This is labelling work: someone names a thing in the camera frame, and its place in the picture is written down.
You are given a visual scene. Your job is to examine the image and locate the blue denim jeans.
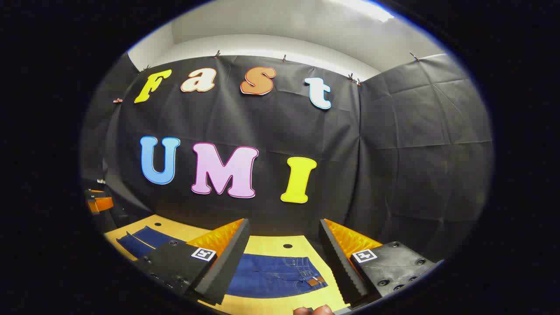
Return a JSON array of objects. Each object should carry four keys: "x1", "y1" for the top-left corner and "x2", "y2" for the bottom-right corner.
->
[{"x1": 116, "y1": 226, "x2": 329, "y2": 300}]

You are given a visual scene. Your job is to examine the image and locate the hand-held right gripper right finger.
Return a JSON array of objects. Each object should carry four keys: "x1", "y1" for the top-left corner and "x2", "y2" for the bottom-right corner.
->
[{"x1": 318, "y1": 218, "x2": 445, "y2": 308}]

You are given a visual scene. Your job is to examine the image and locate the black backdrop cloth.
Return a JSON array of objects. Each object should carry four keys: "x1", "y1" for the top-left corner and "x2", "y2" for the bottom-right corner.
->
[{"x1": 81, "y1": 52, "x2": 495, "y2": 280}]

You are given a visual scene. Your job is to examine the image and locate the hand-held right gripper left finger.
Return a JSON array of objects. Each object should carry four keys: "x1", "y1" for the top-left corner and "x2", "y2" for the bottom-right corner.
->
[{"x1": 133, "y1": 218, "x2": 251, "y2": 306}]

